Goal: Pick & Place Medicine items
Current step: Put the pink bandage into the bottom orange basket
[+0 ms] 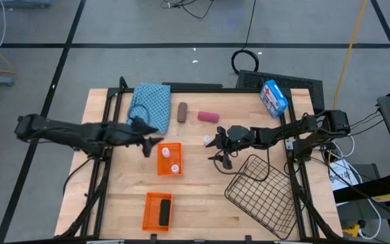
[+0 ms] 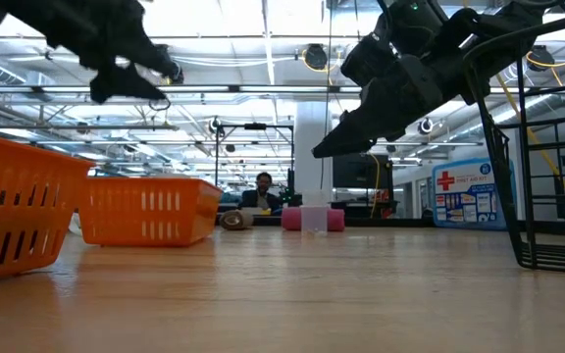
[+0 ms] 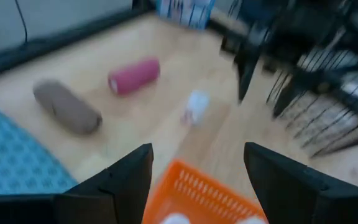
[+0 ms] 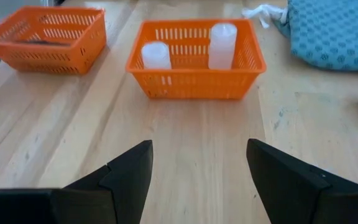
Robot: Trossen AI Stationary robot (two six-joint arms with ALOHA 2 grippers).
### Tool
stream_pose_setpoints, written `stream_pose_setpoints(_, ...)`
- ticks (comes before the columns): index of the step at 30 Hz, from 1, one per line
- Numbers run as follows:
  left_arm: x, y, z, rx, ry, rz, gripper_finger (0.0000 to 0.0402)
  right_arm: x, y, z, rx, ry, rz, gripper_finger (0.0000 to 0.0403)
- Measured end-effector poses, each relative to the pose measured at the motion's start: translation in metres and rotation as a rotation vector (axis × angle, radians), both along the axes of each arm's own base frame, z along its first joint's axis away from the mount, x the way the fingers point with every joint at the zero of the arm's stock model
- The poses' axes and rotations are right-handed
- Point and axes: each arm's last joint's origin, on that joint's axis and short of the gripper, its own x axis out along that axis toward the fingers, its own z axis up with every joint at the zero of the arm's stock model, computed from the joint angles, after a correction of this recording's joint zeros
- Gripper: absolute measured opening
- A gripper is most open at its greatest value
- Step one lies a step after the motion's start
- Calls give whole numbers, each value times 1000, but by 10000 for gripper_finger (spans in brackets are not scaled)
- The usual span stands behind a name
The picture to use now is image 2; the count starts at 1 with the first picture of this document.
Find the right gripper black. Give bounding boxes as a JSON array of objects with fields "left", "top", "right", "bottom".
[{"left": 311, "top": 53, "right": 466, "bottom": 159}]

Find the black stand frame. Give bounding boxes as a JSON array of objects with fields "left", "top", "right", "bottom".
[{"left": 213, "top": 122, "right": 296, "bottom": 208}]

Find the black monitor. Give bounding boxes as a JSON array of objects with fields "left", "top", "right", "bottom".
[{"left": 332, "top": 152, "right": 395, "bottom": 190}]

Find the brown bandage roll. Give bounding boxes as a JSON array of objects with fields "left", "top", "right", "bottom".
[{"left": 219, "top": 209, "right": 255, "bottom": 232}]

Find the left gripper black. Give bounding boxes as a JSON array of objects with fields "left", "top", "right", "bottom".
[{"left": 31, "top": 0, "right": 169, "bottom": 106}]

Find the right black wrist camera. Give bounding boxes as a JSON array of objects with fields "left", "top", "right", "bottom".
[{"left": 339, "top": 31, "right": 397, "bottom": 88}]

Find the person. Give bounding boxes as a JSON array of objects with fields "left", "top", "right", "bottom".
[{"left": 236, "top": 171, "right": 284, "bottom": 216}]

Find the pink bandage roll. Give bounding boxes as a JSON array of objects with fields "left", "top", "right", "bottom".
[{"left": 281, "top": 206, "right": 347, "bottom": 233}]

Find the thick yellow cable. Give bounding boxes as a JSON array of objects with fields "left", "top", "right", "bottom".
[{"left": 494, "top": 73, "right": 565, "bottom": 224}]

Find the clear plastic pill bottle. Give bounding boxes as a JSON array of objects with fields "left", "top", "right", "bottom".
[{"left": 300, "top": 189, "right": 332, "bottom": 238}]

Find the black wire basket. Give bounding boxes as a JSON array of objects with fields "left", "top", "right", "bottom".
[{"left": 462, "top": 9, "right": 565, "bottom": 277}]

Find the yellow hanging cable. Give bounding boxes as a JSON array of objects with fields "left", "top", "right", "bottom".
[{"left": 367, "top": 151, "right": 384, "bottom": 220}]

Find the orange plastic slotted basket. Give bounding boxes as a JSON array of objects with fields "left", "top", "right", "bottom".
[
  {"left": 78, "top": 176, "right": 224, "bottom": 248},
  {"left": 0, "top": 128, "right": 97, "bottom": 285}
]

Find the blue first aid kit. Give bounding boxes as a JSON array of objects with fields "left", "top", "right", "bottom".
[{"left": 431, "top": 157, "right": 513, "bottom": 231}]

